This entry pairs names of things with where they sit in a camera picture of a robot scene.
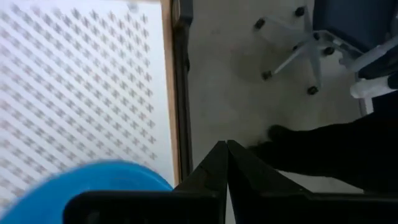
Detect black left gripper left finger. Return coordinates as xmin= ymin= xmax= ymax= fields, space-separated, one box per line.
xmin=174 ymin=140 xmax=229 ymax=193

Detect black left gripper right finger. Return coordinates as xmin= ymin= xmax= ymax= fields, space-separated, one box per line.
xmin=228 ymin=139 xmax=312 ymax=195

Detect blue plastic mini bowl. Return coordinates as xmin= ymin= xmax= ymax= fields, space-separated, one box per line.
xmin=0 ymin=159 xmax=174 ymax=224

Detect office chair white star base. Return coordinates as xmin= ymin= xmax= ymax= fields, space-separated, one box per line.
xmin=253 ymin=0 xmax=398 ymax=116

